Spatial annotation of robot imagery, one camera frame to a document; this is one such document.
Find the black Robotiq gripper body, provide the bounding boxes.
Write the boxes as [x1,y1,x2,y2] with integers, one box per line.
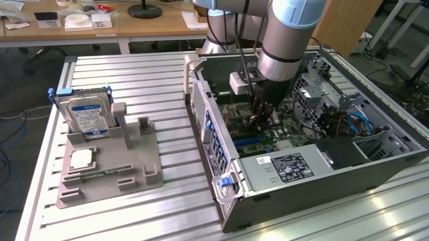
[253,77,293,106]

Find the green motherboard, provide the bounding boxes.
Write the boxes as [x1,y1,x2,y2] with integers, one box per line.
[214,87,323,159]

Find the blue expansion slot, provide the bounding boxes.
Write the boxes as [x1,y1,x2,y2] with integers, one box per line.
[234,137,265,148]

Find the silver disk bay cage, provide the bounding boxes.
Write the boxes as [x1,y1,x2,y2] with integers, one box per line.
[292,72,340,121]

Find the grey power supply unit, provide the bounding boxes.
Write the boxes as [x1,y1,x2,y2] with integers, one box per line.
[237,144,336,193]

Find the open black PC case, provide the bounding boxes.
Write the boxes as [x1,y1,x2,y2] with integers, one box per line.
[184,45,429,233]

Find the wooden cabinet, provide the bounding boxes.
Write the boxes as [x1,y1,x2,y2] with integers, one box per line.
[308,0,385,58]

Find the stack of white papers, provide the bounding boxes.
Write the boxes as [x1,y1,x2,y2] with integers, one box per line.
[182,11,209,30]

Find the wooden desk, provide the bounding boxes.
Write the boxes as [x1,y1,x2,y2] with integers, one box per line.
[0,0,303,48]

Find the grey parts rack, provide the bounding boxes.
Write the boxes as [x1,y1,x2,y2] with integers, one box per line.
[55,101,165,209]

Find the black round lamp base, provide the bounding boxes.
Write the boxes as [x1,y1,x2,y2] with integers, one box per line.
[127,0,164,20]

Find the hard disk in blue carrier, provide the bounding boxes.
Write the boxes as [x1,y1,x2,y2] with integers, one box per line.
[47,85,117,140]

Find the green RAM stick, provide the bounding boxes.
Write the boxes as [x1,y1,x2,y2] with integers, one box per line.
[79,168,122,179]

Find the silver CPU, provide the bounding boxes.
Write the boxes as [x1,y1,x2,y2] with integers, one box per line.
[69,149,95,169]

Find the small white box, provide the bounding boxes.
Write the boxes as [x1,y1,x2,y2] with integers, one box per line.
[91,14,113,30]

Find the white box with tape roll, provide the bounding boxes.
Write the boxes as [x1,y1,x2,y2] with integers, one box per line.
[65,14,94,32]

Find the black chair base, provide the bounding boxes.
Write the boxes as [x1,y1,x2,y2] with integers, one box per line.
[19,46,70,75]

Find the white box with black label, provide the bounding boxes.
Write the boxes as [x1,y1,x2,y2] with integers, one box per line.
[34,12,62,29]

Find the clear plastic bag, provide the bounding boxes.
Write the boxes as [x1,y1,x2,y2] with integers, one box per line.
[0,0,31,22]

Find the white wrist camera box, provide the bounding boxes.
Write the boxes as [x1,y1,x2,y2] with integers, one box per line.
[230,71,266,96]

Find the red wire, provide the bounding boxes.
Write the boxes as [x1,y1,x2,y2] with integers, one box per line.
[336,114,347,136]

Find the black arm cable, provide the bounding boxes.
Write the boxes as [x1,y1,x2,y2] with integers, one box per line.
[311,37,337,55]

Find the blue wire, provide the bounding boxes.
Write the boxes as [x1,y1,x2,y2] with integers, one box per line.
[347,111,375,138]

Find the white desk frame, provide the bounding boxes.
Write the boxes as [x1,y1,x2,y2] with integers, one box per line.
[365,0,429,68]

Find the grey floor cable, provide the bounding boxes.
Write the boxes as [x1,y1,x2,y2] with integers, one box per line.
[0,105,54,120]

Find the blue floor cable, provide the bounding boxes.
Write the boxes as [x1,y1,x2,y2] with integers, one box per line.
[0,120,27,216]

